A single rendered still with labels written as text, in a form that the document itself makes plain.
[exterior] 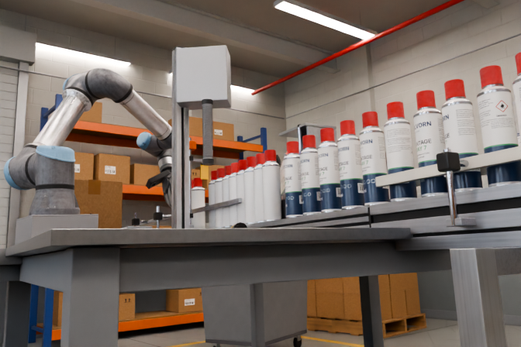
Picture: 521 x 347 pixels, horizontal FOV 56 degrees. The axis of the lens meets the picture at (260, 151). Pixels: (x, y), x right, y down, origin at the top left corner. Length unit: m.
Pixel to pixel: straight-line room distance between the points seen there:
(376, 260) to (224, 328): 3.27
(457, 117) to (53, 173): 1.21
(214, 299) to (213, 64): 2.77
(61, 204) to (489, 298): 1.27
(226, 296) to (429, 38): 4.16
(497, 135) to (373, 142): 0.29
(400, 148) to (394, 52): 5.95
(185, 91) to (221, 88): 0.12
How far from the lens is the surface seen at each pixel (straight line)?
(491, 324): 0.71
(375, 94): 6.98
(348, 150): 1.11
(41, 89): 6.44
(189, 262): 0.73
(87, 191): 2.14
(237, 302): 4.01
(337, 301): 5.23
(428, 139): 0.95
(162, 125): 2.08
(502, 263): 0.74
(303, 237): 0.77
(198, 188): 1.86
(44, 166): 1.68
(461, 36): 6.42
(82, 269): 0.67
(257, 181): 1.43
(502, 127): 0.87
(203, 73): 1.65
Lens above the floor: 0.79
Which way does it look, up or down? 12 degrees up
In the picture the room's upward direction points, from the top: 2 degrees counter-clockwise
